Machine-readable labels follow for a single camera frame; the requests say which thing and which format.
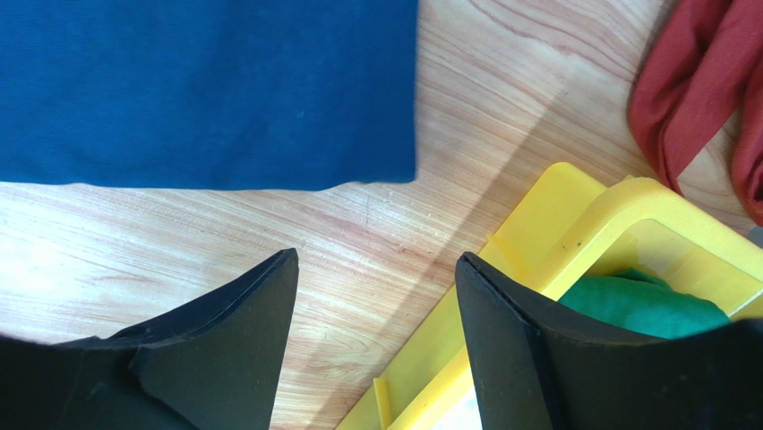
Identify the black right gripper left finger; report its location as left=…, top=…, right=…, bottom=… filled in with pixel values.
left=1, top=249, right=299, bottom=429

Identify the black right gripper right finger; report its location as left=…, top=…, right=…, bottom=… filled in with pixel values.
left=455, top=253, right=762, bottom=429

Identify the green t shirt in bin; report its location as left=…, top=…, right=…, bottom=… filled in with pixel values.
left=559, top=269, right=731, bottom=340

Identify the yellow plastic bin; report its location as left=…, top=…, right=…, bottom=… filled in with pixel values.
left=339, top=162, right=762, bottom=429

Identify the navy blue t shirt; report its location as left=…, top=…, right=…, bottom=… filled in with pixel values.
left=1, top=1, right=418, bottom=191

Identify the red crumpled t shirt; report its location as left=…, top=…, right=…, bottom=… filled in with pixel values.
left=628, top=0, right=762, bottom=225

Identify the white t shirt in bin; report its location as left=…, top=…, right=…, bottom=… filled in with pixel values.
left=431, top=388, right=483, bottom=430

